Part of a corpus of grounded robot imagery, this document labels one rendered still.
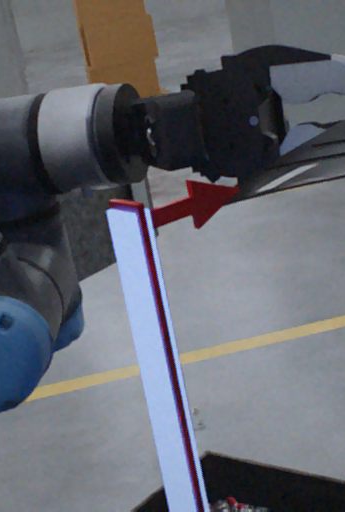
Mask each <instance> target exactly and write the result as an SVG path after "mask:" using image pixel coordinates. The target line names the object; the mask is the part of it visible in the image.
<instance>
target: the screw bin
mask: <svg viewBox="0 0 345 512"><path fill-rule="evenodd" d="M198 459H199V464H200V470H201V475H202V480H203V485H204V491H205V496H206V501H207V503H209V502H210V501H211V500H213V499H214V498H215V497H216V496H221V497H225V498H228V497H230V496H232V497H234V498H235V500H238V501H242V502H247V503H251V504H255V506H259V507H264V508H268V509H272V510H276V511H280V512H345V480H343V479H338V478H333V477H328V476H323V475H319V474H313V473H308V472H304V471H298V470H294V469H289V467H284V466H279V465H274V464H269V463H265V462H259V461H255V460H250V459H244V458H240V457H235V456H231V455H225V454H220V453H216V452H212V451H204V452H203V454H202V455H200V456H199V457H198ZM129 512H170V511H169V506H168V500H167V495H166V491H165V485H164V484H163V485H161V486H160V488H159V489H158V490H156V491H155V492H154V493H152V494H150V495H149V496H148V497H146V498H145V499H144V500H143V501H141V502H140V503H139V504H137V506H136V507H134V508H133V509H131V510H130V511H129Z"/></svg>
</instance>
